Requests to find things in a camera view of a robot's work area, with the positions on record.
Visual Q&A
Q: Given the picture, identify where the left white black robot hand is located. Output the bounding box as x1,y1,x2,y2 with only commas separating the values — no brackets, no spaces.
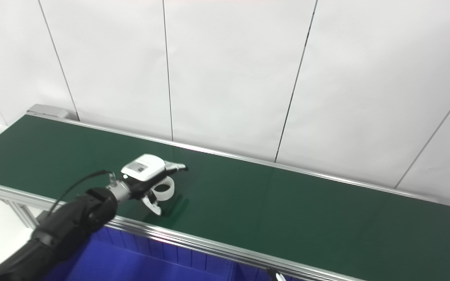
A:
121,153,189,216

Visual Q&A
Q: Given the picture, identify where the aluminium conveyor support leg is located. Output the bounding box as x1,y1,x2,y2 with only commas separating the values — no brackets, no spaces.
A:
0,196,41,229

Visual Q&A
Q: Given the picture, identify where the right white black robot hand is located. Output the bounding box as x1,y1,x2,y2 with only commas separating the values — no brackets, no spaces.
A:
266,267,287,281

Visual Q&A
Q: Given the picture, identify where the white toothed plastic ring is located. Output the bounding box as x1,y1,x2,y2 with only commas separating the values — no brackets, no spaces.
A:
150,176,175,202

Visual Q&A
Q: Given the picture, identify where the blue bin with white rings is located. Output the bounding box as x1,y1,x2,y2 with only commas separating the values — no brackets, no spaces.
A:
41,226,234,281

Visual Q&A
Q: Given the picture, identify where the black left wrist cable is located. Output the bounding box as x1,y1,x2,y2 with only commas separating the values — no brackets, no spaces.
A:
46,169,116,217

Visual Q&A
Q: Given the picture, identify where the green conveyor belt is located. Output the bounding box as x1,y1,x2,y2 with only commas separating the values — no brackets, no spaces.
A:
0,104,450,281

